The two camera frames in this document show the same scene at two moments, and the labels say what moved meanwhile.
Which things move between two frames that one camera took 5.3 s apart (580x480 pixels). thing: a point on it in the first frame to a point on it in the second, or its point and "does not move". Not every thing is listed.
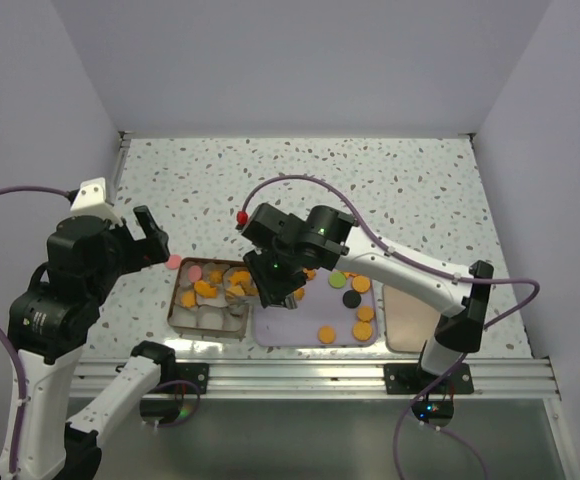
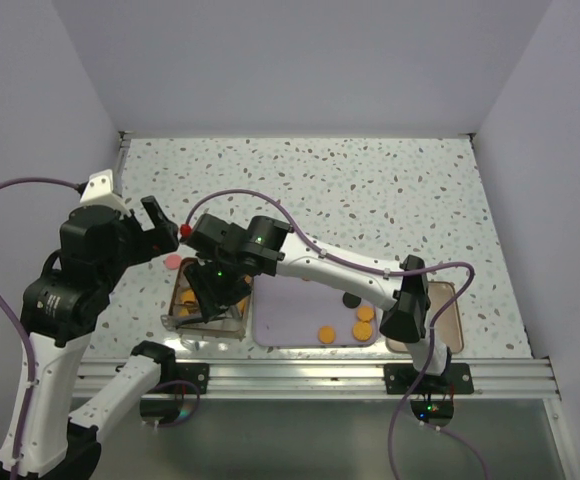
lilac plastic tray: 334,308 does not move
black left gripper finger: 146,220 to 155,210
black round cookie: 351,299 does not move
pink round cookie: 174,261 does not move
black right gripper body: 276,273 to 217,283
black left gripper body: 127,254 does not move
